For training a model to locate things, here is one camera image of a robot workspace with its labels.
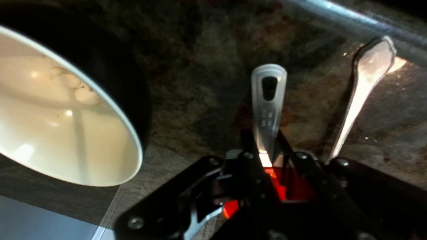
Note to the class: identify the metal rod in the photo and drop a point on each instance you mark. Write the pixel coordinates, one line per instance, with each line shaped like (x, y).
(367, 25)

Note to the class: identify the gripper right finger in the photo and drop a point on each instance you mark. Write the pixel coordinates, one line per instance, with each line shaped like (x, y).
(367, 200)

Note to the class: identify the black bowl with white inside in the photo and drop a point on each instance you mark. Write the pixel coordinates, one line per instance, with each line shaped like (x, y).
(60, 113)

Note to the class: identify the metal spoon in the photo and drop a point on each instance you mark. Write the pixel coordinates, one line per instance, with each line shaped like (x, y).
(367, 73)

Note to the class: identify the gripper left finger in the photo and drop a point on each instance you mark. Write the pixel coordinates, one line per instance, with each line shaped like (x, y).
(173, 196)

